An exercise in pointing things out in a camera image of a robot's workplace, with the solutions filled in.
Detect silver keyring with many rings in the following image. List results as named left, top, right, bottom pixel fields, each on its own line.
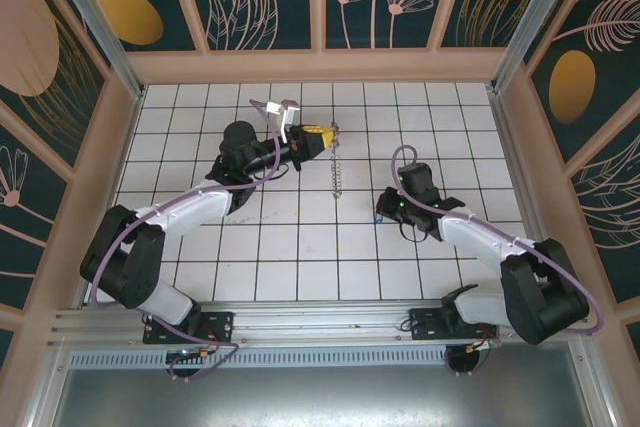
left=328, top=120, right=347, bottom=200

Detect dark panel pink leaves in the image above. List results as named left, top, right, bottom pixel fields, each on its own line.
left=569, top=131, right=640, bottom=304

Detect dark panel oval and feathers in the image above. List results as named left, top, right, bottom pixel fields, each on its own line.
left=528, top=0, right=640, bottom=164

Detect grey metal sheet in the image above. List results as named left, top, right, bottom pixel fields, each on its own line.
left=49, top=340, right=621, bottom=427

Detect dark panel single flower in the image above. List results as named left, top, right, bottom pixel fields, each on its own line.
left=0, top=96, right=72, bottom=309

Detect dark panel gold lines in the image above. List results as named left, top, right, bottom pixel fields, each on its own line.
left=0, top=0, right=109, bottom=173

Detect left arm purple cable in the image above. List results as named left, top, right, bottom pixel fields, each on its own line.
left=89, top=98, right=282, bottom=382

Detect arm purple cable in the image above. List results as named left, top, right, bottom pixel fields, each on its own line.
left=89, top=98, right=282, bottom=382
left=391, top=145, right=605, bottom=377

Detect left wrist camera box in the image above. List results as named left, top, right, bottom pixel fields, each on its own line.
left=266, top=98, right=302, bottom=144

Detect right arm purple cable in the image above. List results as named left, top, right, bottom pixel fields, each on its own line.
left=391, top=145, right=605, bottom=377

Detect aluminium table edge rail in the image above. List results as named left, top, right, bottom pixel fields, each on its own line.
left=487, top=86, right=571, bottom=303

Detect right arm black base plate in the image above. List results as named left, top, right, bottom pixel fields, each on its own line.
left=408, top=307, right=501, bottom=346

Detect aluminium mounting rail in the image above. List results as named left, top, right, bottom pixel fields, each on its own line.
left=47, top=300, right=596, bottom=349

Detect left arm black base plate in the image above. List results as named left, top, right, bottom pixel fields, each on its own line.
left=142, top=310, right=236, bottom=346

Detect grey slotted cable duct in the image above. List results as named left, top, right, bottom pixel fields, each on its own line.
left=67, top=350, right=589, bottom=370

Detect aluminium frame post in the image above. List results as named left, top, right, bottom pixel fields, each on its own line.
left=39, top=0, right=147, bottom=101
left=489, top=0, right=586, bottom=94

